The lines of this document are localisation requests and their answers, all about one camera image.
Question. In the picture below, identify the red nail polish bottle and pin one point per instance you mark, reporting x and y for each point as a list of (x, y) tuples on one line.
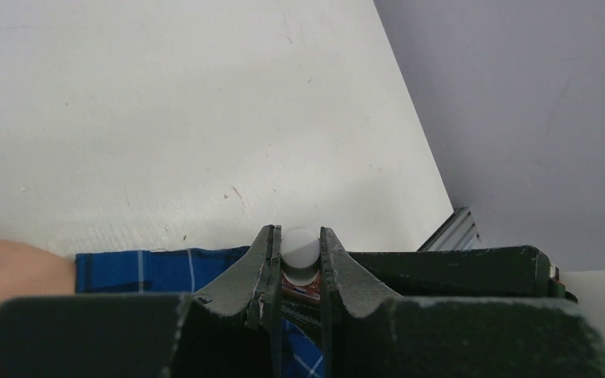
[(307, 291)]

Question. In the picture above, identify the blue plaid shirt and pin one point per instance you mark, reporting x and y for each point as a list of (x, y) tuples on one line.
[(186, 270)]

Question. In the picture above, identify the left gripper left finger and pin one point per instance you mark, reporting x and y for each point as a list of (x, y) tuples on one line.
[(230, 328)]

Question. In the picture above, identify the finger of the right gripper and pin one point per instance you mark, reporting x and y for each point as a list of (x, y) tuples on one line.
[(516, 271)]

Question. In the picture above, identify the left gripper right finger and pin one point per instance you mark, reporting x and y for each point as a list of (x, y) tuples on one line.
[(464, 334)]

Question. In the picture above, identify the mannequin hand with painted nails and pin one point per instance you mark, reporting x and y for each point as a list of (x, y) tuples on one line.
[(29, 271)]

